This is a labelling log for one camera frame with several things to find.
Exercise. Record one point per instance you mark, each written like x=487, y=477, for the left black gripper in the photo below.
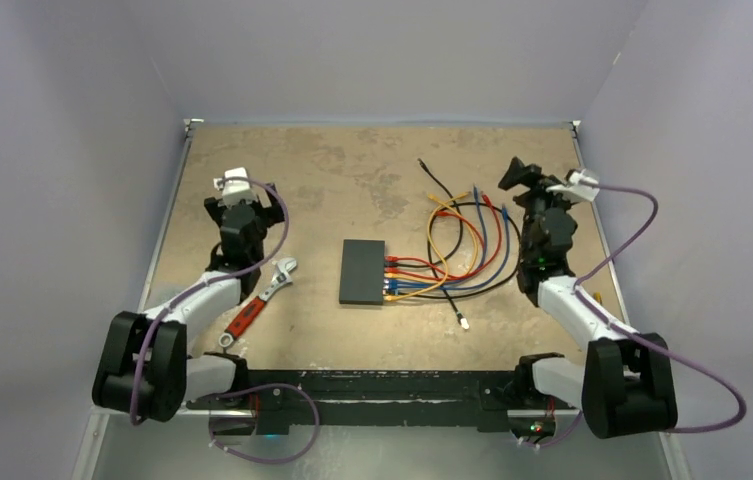
x=270, y=215

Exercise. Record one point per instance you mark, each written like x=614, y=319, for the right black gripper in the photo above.
x=518, y=174

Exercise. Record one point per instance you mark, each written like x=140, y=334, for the black network switch box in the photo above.
x=362, y=272

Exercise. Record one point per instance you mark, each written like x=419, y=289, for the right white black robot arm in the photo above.
x=625, y=385

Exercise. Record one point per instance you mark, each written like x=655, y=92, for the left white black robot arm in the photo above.
x=145, y=368

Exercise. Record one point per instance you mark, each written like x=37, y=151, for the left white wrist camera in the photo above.
x=234, y=187

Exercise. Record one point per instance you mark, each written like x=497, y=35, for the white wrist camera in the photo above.
x=234, y=187
x=578, y=186

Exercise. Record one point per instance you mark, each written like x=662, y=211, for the red handled adjustable wrench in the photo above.
x=282, y=277

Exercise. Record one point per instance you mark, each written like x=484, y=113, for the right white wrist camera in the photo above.
x=578, y=186

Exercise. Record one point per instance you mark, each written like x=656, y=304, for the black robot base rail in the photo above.
x=484, y=400

